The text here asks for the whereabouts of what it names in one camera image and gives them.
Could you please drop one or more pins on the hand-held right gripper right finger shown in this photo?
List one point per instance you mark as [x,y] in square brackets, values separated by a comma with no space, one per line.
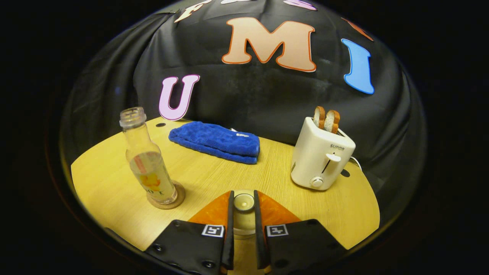
[259,229]

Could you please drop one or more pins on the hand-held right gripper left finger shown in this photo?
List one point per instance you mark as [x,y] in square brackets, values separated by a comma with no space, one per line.
[230,229]

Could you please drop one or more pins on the white teacup lid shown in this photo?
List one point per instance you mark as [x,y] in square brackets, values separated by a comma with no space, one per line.
[243,202]

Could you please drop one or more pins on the round cork coaster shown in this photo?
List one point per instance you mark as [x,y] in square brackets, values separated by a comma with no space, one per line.
[179,196]

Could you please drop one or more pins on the clear water bottle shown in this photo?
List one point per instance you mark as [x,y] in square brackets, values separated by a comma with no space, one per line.
[149,168]

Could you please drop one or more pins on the blue folded towel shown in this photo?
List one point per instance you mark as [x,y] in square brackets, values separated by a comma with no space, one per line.
[217,141]

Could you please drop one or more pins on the white toaster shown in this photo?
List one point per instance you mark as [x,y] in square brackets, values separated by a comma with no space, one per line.
[317,152]

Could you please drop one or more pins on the black backdrop cloth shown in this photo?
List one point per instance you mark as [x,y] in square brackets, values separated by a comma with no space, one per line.
[267,99]

